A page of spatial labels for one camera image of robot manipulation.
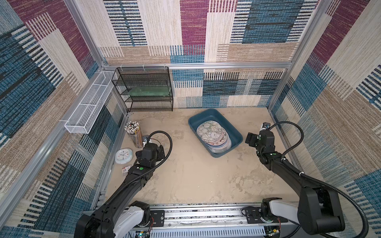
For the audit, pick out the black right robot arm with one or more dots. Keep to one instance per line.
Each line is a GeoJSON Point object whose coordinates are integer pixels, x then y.
{"type": "Point", "coordinates": [318, 210]}

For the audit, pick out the teal plastic storage box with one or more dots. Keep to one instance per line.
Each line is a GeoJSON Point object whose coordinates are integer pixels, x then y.
{"type": "Point", "coordinates": [213, 115]}

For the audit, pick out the small clear plastic box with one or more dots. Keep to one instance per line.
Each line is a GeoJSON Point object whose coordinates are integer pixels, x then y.
{"type": "Point", "coordinates": [125, 170]}

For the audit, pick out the pink checkered bunny coaster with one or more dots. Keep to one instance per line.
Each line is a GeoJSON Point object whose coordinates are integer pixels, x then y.
{"type": "Point", "coordinates": [223, 149]}

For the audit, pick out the white wire mesh basket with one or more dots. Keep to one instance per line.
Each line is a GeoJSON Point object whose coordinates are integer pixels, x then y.
{"type": "Point", "coordinates": [85, 114]}

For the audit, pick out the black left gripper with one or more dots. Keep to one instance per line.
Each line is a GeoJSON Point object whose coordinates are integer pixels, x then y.
{"type": "Point", "coordinates": [159, 157]}

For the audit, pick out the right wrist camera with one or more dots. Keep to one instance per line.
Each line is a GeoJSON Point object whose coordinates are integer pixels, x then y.
{"type": "Point", "coordinates": [265, 126]}

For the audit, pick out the small white round clock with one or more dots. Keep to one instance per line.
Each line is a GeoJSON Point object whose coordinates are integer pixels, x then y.
{"type": "Point", "coordinates": [123, 156]}

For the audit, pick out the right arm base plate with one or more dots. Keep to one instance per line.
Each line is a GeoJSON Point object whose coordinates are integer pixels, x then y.
{"type": "Point", "coordinates": [253, 216]}

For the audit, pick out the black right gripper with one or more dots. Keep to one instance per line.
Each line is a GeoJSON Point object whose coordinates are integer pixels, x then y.
{"type": "Point", "coordinates": [251, 140]}

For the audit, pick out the black wire mesh shelf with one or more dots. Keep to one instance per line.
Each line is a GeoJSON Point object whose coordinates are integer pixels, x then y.
{"type": "Point", "coordinates": [144, 89]}

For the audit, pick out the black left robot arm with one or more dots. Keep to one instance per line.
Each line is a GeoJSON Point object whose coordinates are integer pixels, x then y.
{"type": "Point", "coordinates": [101, 223]}

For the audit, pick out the cup of coloured pencils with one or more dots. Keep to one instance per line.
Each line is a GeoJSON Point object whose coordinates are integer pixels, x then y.
{"type": "Point", "coordinates": [133, 130]}

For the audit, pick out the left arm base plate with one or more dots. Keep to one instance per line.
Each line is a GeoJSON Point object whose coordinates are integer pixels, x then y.
{"type": "Point", "coordinates": [153, 218]}

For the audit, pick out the white butterfly coaster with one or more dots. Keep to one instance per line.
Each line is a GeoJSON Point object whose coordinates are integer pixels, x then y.
{"type": "Point", "coordinates": [220, 141]}

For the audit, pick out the green white cabbage coaster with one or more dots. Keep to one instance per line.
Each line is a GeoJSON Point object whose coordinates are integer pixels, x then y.
{"type": "Point", "coordinates": [209, 131]}

